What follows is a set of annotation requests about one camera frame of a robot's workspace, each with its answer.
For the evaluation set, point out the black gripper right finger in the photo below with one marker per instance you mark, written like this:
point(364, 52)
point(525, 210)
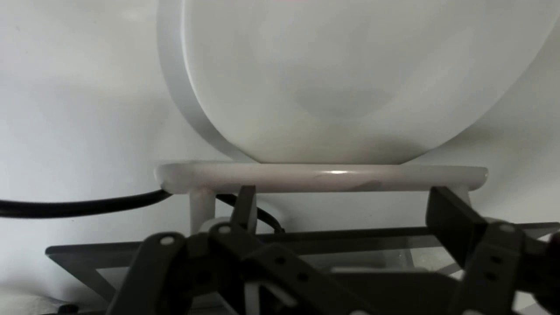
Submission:
point(495, 255)

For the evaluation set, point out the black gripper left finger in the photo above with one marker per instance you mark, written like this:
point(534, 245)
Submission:
point(268, 273)

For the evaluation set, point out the white round plate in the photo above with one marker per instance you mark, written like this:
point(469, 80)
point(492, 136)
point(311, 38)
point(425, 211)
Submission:
point(360, 80)

